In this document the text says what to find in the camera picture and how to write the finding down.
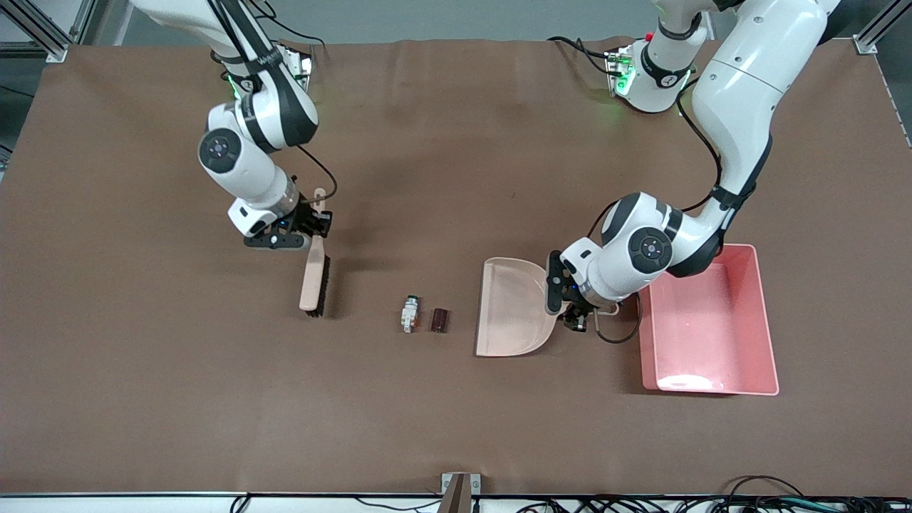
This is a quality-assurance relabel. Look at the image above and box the beige brush with black bristles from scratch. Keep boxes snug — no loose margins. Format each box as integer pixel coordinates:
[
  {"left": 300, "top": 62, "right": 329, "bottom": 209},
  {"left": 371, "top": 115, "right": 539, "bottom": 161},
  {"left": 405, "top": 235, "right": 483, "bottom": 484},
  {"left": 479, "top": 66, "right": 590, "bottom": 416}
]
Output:
[{"left": 299, "top": 188, "right": 331, "bottom": 318}]

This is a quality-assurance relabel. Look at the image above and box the beige plastic dustpan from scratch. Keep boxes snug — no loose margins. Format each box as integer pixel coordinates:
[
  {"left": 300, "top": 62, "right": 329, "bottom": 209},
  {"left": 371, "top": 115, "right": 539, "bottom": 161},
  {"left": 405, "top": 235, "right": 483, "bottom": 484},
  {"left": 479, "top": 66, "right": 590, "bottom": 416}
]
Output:
[{"left": 475, "top": 258, "right": 619, "bottom": 357}]

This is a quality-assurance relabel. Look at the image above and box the pink plastic bin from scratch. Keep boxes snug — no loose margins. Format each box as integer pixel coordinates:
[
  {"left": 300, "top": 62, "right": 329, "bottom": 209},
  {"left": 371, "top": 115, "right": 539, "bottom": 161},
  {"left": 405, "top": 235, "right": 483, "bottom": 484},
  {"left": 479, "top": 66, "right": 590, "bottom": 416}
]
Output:
[{"left": 638, "top": 244, "right": 779, "bottom": 396}]

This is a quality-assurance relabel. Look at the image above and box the brown table mat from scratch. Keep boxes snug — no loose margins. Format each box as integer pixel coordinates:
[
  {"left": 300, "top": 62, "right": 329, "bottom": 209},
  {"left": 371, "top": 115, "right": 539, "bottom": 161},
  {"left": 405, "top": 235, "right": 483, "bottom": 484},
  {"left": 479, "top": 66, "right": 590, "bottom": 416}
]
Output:
[{"left": 0, "top": 37, "right": 912, "bottom": 496}]

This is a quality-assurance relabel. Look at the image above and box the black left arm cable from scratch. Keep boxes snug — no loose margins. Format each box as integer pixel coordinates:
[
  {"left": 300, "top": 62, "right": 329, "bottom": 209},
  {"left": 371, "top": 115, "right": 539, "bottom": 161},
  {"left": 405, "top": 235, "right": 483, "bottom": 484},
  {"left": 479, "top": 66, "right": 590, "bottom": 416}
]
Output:
[{"left": 588, "top": 75, "right": 724, "bottom": 345}]

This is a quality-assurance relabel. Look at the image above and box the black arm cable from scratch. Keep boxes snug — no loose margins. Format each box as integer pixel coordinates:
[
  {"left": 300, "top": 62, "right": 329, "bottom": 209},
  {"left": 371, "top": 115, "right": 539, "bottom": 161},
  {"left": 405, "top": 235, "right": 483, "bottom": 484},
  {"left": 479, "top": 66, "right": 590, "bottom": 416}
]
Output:
[
  {"left": 294, "top": 145, "right": 338, "bottom": 209},
  {"left": 588, "top": 75, "right": 724, "bottom": 345}
]

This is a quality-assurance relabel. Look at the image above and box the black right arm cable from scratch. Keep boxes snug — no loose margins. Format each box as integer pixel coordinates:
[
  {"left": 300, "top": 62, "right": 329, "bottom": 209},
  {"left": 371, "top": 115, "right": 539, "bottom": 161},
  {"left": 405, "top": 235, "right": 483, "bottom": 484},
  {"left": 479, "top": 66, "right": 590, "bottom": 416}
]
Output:
[{"left": 294, "top": 145, "right": 338, "bottom": 209}]

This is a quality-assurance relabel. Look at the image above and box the black right base cable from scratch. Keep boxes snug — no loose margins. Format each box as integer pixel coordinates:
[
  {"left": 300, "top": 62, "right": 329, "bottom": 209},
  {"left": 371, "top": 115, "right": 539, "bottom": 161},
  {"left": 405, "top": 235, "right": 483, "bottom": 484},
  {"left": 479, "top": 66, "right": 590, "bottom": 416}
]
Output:
[{"left": 253, "top": 0, "right": 326, "bottom": 51}]

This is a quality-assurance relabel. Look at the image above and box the black base cable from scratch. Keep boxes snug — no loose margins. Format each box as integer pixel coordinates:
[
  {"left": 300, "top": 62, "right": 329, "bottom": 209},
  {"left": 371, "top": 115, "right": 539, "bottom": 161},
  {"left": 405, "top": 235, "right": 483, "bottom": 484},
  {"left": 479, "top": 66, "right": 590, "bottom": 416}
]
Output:
[
  {"left": 253, "top": 0, "right": 326, "bottom": 51},
  {"left": 547, "top": 36, "right": 613, "bottom": 76}
]

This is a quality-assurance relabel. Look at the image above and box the metal table edge bracket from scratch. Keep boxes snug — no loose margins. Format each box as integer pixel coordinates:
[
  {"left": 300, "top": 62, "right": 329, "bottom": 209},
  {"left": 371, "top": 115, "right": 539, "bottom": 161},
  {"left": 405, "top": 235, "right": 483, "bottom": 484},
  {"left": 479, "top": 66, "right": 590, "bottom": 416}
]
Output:
[{"left": 441, "top": 472, "right": 482, "bottom": 513}]

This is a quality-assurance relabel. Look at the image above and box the black cable bundle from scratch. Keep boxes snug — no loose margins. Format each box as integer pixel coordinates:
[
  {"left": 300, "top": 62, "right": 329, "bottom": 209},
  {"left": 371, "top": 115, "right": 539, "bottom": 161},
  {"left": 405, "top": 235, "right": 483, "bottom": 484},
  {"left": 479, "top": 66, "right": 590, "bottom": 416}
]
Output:
[{"left": 513, "top": 476, "right": 912, "bottom": 513}]

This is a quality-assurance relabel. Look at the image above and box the black left base cable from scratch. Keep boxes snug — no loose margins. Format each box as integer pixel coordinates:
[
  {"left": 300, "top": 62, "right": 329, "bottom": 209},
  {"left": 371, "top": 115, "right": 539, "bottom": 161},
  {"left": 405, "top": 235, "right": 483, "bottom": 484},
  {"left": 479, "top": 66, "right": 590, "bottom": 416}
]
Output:
[{"left": 547, "top": 36, "right": 613, "bottom": 76}]

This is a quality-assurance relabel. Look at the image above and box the aluminium frame profile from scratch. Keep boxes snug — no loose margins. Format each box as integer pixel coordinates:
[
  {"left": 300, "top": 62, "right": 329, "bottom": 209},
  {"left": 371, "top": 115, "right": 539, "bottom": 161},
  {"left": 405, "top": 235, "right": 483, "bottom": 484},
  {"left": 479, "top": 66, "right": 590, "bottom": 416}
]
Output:
[
  {"left": 851, "top": 0, "right": 912, "bottom": 56},
  {"left": 0, "top": 0, "right": 97, "bottom": 63}
]

